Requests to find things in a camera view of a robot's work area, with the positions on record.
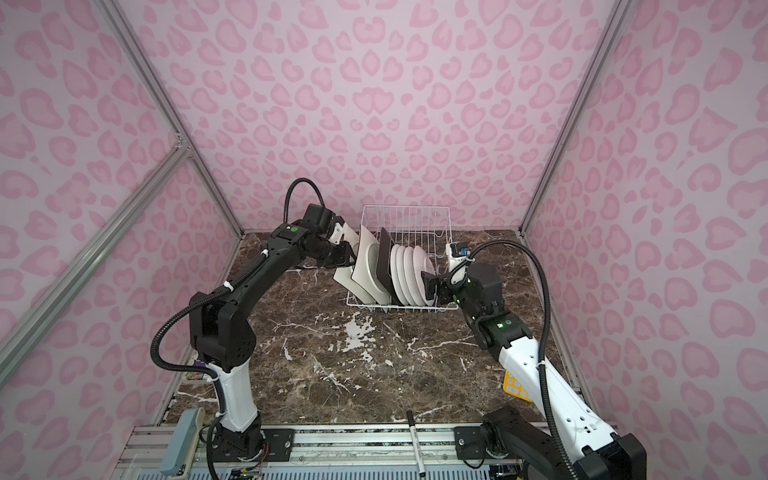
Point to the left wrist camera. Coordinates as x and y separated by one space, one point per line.
338 233

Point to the yellow calculator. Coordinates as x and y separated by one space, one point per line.
513 387

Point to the purple book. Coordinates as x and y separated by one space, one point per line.
195 376

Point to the grey box on rail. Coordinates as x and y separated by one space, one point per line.
181 449

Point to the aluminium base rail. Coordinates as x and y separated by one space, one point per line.
357 451

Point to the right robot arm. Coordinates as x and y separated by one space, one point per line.
578 443

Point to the dark brown square plate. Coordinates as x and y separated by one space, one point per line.
383 272

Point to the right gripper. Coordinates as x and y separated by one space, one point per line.
444 285

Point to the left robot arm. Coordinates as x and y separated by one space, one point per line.
224 339

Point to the white wire dish rack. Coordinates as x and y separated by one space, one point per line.
425 226

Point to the square white plate round well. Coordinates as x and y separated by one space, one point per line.
364 273

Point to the black marker pen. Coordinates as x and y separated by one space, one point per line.
421 468

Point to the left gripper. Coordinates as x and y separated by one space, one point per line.
345 257

